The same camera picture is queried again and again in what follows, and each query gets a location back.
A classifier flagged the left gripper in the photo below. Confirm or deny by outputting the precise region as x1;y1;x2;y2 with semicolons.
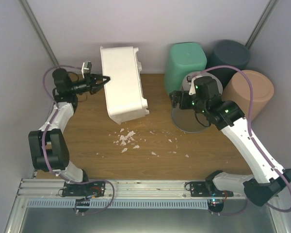
69;72;110;95

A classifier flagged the silver wire mesh bin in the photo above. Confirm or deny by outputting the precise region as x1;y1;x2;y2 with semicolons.
169;72;223;133

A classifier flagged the white plastic tub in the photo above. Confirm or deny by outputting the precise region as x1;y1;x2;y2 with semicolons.
100;47;149;125

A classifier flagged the green plastic bin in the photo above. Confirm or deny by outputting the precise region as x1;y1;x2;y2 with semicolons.
164;42;207;94

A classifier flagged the salmon pink plastic bin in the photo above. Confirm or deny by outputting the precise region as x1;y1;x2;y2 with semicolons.
220;69;275;122

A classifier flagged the dark grey plastic bin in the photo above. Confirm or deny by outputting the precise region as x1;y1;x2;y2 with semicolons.
206;40;251;89

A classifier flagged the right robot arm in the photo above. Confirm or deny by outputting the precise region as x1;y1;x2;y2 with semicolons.
169;76;291;206

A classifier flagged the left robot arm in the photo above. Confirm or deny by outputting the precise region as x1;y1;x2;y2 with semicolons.
28;66;110;196

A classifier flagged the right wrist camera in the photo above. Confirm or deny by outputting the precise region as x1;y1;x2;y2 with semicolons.
187;75;201;96

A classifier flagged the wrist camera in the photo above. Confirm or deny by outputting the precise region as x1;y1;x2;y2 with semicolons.
81;61;92;79
187;75;201;96

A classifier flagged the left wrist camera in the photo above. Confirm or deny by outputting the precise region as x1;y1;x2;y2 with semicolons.
81;61;92;79

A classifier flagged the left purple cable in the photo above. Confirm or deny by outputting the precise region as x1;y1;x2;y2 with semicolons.
42;65;116;195

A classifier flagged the purple cable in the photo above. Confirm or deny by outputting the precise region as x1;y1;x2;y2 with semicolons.
196;65;291;213
42;65;116;195

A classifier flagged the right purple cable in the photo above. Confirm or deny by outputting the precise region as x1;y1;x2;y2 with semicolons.
196;65;291;213

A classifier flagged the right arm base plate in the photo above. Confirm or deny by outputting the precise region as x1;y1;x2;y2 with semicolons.
184;181;234;198

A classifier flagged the grey slotted cable duct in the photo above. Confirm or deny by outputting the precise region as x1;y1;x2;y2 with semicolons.
27;199;208;210

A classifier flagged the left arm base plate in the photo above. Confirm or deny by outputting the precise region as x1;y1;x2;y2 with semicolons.
58;181;106;198

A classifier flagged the left aluminium frame post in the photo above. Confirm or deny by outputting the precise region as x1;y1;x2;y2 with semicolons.
18;0;59;66

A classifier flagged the aluminium frame post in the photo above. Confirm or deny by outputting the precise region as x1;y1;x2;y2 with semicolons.
18;0;59;66
245;0;279;50

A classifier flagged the right aluminium frame post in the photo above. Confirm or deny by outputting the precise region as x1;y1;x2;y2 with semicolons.
245;0;279;50

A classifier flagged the aluminium mounting rail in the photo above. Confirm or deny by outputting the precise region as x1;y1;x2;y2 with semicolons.
16;178;280;200

